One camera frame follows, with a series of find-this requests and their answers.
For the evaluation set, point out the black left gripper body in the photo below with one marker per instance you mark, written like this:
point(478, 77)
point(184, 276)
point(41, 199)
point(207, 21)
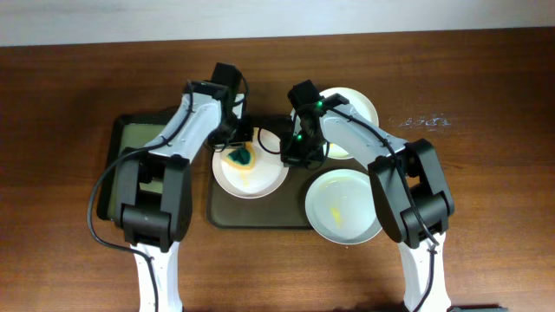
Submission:
point(232, 129)

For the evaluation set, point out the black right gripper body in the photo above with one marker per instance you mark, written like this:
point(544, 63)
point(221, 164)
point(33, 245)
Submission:
point(303, 149)

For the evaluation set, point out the green and yellow sponge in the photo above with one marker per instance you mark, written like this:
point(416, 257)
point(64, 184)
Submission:
point(242, 158)

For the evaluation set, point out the white plate yellow stain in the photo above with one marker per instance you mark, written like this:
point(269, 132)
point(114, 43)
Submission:
point(340, 207)
point(342, 118)

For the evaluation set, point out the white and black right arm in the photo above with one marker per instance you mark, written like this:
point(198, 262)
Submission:
point(412, 200)

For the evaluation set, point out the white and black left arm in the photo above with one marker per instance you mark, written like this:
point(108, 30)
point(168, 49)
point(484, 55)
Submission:
point(155, 236)

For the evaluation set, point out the large dark serving tray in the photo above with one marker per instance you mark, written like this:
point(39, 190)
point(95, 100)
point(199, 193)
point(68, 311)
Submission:
point(279, 205)

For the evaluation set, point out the small black tray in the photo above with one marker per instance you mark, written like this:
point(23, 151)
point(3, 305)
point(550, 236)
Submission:
point(130, 163)

